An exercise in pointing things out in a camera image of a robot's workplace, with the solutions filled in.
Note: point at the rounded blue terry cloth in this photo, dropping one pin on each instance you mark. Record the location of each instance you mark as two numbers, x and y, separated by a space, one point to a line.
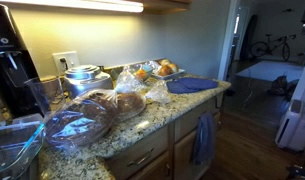
202 83

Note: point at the wide wooden drawer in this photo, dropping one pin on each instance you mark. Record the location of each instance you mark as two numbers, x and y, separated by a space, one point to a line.
188 120

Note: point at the narrow wooden drawer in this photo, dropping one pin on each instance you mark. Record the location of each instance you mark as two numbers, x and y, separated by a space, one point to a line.
155 145

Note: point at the crumpled clear plastic bag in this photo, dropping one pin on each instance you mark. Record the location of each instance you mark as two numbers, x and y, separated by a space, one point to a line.
158 94

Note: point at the bagged bowl of oranges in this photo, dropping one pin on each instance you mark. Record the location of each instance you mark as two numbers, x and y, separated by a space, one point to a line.
142 71

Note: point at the golden bread bun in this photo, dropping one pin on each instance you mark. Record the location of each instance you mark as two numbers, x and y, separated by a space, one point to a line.
165 62
164 71
173 67

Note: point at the small bagged round bread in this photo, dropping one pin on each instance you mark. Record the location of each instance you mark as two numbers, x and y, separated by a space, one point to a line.
130 103

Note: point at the grey-blue hanging towel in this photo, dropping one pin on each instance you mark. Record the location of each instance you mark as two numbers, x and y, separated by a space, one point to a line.
203 140

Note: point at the large bagged bread loaf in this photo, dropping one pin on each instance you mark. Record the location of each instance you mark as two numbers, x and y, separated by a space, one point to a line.
82 120

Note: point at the under-cabinet strip light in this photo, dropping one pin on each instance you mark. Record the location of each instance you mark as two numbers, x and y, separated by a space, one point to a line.
92 5

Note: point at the white low table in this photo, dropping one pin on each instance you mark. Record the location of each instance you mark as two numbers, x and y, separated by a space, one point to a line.
272 70

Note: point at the dark backpack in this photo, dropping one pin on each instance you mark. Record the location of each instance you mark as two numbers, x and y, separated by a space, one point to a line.
279 85

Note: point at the black bicycle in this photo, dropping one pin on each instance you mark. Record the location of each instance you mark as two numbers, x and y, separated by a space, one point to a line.
285 44

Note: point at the black coffee maker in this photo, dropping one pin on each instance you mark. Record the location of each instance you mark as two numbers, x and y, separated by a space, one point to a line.
12 66

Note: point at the white air purifier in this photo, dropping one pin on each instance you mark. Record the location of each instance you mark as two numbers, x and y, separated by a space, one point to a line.
292 130

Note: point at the clear glass baking dish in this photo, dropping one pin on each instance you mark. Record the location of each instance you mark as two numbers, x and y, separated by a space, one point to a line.
12 150

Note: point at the white wall outlet plate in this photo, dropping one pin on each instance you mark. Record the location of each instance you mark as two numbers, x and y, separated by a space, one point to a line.
70 60

